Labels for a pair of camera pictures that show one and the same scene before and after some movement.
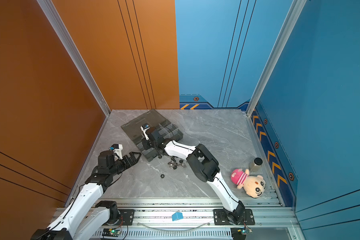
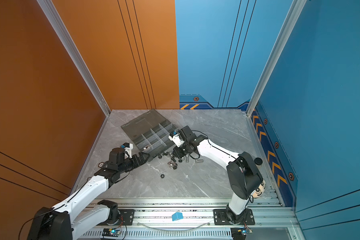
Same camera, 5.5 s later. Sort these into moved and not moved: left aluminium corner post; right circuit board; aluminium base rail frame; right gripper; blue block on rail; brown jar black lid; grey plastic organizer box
Moved: right gripper
Not moved: blue block on rail; aluminium base rail frame; left aluminium corner post; brown jar black lid; grey plastic organizer box; right circuit board
